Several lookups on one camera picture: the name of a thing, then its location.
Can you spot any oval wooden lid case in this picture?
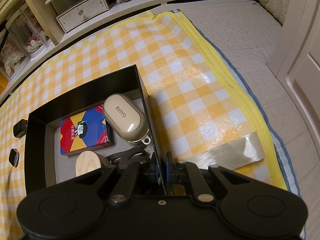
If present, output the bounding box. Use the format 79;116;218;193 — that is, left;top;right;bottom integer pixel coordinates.
75;151;104;177

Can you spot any wooden low shelf unit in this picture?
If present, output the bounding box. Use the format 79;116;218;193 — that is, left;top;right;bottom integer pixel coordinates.
0;0;253;98

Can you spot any yellow white checkered mat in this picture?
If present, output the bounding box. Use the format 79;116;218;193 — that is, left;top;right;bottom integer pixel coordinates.
0;10;288;240

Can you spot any white panelled door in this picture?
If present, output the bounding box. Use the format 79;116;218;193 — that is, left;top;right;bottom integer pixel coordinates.
268;0;319;148

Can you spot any black hair claw clip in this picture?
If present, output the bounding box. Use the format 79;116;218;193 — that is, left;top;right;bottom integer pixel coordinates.
103;146;150;170

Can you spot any white mini drawer organizer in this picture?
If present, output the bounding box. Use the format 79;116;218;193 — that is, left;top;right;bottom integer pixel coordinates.
46;0;109;33

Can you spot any black charger plug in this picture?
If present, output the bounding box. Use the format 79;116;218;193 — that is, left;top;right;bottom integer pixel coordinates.
13;119;28;138

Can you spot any black cardboard box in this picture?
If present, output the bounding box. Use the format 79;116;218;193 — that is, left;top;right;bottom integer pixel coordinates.
24;65;164;193

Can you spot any grey blue underlay mat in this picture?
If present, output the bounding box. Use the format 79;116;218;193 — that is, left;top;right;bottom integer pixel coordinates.
172;9;307;239

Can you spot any clear tape strip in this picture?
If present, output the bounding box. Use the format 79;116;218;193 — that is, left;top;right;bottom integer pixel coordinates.
184;132;265;170

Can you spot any black smartwatch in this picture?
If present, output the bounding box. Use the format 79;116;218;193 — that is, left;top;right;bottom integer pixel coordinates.
8;148;20;167

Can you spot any clear doll display case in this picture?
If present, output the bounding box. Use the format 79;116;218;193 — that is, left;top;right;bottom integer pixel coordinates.
6;3;53;59

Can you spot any beige Kinyo earbud case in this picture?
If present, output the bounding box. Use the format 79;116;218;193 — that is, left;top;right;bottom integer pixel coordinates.
103;94;151;145

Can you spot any colourful playing card box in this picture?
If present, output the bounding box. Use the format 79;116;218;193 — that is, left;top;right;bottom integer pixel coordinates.
60;105;114;157

